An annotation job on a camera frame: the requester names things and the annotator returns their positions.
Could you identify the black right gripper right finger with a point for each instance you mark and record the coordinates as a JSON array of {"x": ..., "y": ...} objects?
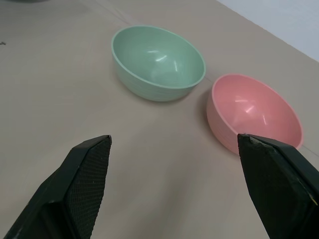
[{"x": 276, "y": 184}]

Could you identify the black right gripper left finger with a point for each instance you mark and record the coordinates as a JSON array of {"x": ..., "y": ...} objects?
[{"x": 74, "y": 189}]

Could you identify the pink plastic bowl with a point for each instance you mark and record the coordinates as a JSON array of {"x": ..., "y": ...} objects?
[{"x": 251, "y": 109}]

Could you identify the green plastic bowl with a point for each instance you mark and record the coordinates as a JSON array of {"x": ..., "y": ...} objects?
[{"x": 159, "y": 62}]

